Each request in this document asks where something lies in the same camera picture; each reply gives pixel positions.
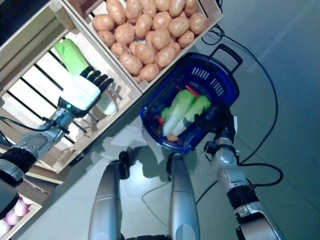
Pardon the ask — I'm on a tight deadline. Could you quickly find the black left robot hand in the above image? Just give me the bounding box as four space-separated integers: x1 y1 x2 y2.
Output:
57 65 115 118

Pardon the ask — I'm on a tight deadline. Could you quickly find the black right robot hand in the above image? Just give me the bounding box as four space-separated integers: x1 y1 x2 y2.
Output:
194 99 238 141

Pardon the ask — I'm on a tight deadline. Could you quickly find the blue plastic shopping basket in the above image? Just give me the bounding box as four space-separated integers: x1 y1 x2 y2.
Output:
139 44 243 154

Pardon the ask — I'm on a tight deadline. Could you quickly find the red toy chili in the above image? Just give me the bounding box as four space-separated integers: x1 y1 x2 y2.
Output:
184 84 201 98

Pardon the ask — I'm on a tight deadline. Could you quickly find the wooden slatted cabbage crate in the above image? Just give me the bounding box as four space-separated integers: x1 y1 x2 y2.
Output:
0 0 143 173

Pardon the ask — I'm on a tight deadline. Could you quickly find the green round toy vegetable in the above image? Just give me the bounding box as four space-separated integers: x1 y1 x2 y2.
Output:
161 107 173 120

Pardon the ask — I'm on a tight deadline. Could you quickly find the brown toy potato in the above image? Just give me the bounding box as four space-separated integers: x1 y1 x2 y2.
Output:
189 12 208 35
155 46 177 68
119 52 144 76
139 63 160 83
177 30 195 48

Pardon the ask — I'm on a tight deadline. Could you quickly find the silver right robot leg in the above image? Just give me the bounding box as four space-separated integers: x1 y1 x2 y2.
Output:
166 152 201 240

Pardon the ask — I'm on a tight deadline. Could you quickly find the silver robot leg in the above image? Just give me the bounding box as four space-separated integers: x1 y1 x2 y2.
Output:
166 152 201 240
87 151 131 240

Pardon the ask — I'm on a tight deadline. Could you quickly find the wooden potato crate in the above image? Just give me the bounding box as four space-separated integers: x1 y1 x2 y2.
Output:
61 0 224 95

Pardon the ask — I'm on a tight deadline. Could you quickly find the silver left robot leg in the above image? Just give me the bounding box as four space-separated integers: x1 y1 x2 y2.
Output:
87 151 131 240

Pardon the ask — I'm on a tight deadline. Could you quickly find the wooden onion crate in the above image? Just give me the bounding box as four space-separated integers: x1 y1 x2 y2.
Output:
0 194 43 240

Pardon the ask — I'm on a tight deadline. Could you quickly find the black floor cable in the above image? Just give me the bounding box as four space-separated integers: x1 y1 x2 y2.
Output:
202 24 279 203

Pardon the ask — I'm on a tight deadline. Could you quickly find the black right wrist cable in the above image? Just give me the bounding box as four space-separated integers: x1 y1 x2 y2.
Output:
238 162 285 187

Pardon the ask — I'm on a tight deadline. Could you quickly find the thin grey floor cable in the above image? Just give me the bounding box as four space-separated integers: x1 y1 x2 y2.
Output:
141 182 173 226

